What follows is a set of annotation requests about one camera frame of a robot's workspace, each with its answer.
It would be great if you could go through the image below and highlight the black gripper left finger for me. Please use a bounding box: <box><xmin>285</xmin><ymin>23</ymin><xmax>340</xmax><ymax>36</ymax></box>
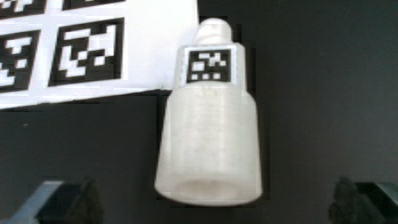
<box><xmin>0</xmin><ymin>178</ymin><xmax>104</xmax><ymax>224</ymax></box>

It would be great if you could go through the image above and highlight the white cylindrical table leg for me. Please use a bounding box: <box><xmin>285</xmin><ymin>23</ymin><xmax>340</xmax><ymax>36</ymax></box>
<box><xmin>154</xmin><ymin>18</ymin><xmax>262</xmax><ymax>207</ymax></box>

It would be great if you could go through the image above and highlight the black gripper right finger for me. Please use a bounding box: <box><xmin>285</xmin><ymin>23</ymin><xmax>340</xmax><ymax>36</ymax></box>
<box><xmin>328</xmin><ymin>177</ymin><xmax>398</xmax><ymax>224</ymax></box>

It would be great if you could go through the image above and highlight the white marker tag board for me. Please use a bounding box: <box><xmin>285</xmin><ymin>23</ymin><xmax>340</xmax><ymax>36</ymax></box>
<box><xmin>0</xmin><ymin>0</ymin><xmax>198</xmax><ymax>110</ymax></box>

